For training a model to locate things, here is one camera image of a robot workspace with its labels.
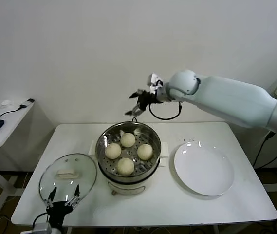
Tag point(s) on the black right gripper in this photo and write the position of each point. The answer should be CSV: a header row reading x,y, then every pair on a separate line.
x,y
146,100

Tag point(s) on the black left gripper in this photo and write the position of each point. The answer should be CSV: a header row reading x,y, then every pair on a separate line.
x,y
58,210

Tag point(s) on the round glass pot lid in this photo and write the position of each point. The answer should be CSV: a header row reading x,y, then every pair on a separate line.
x,y
66,174

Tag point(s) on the white steamed baozi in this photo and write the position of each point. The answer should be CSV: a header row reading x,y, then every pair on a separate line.
x,y
113,150
125,166
128,139
145,151

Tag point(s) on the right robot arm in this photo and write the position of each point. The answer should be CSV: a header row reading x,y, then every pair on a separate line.
x,y
226,97

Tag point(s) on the perforated steel steamer basket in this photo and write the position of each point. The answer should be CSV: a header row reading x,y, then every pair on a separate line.
x,y
153,136

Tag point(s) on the cream electric cooker base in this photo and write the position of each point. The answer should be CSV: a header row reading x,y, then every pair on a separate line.
x,y
126,189

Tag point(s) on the white side table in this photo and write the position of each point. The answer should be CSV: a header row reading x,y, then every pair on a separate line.
x,y
11,122

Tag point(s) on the white round plate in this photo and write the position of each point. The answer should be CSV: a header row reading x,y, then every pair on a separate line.
x,y
201,168

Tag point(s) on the white crumpled tissue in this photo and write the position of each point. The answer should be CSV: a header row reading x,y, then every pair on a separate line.
x,y
6,104

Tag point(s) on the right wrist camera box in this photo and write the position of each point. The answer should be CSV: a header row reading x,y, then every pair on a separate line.
x,y
153,79

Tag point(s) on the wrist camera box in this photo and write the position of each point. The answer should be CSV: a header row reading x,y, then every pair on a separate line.
x,y
42,229
153,79

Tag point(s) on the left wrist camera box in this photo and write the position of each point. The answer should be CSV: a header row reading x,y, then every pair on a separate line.
x,y
42,229

